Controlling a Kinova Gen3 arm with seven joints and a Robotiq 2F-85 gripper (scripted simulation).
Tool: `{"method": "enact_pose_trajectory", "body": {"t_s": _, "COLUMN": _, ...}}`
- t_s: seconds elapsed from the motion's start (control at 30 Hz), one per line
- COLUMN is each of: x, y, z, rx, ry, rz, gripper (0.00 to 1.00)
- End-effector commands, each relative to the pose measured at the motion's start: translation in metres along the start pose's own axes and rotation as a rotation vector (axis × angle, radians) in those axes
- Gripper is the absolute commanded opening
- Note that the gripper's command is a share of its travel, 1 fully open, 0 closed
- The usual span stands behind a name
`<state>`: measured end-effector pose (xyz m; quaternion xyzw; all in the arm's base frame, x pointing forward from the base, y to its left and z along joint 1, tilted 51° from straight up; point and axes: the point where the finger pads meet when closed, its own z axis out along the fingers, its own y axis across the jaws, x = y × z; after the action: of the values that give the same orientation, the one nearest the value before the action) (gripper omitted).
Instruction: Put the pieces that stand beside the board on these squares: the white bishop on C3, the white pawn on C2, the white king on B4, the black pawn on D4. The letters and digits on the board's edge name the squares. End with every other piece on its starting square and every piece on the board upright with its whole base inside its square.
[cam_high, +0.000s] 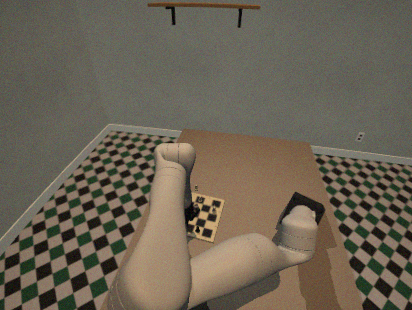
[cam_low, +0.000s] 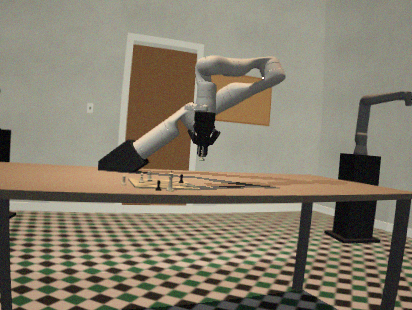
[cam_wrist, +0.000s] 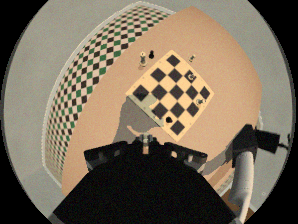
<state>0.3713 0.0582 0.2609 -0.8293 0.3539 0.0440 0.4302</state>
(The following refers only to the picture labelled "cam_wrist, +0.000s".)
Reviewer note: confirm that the chessboard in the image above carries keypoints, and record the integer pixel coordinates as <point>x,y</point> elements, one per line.
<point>165,91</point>

